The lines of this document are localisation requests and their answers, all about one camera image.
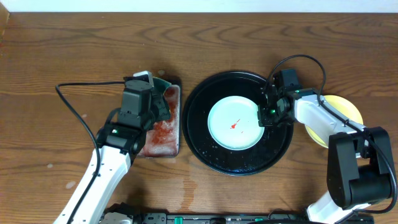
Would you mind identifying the green yellow sponge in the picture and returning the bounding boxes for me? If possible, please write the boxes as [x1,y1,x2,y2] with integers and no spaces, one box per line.
[153,77,172,94]

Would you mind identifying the light blue plate top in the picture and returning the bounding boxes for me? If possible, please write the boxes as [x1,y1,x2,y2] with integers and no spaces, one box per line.
[207,96,265,151]

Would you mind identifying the yellow plate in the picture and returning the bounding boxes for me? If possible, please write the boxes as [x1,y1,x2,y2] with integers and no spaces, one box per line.
[305,95,363,148]

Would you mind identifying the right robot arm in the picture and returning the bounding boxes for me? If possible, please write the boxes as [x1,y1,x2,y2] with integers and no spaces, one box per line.
[258,84,397,223]

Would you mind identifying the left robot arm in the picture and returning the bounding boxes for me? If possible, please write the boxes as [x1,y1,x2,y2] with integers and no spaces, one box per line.
[56,88,170,223]

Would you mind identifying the round black tray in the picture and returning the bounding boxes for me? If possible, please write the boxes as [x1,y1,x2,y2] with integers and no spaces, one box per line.
[182,70,294,176]

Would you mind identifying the rectangular black water tray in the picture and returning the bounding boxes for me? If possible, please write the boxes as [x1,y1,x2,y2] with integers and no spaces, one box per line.
[137,77,182,158]

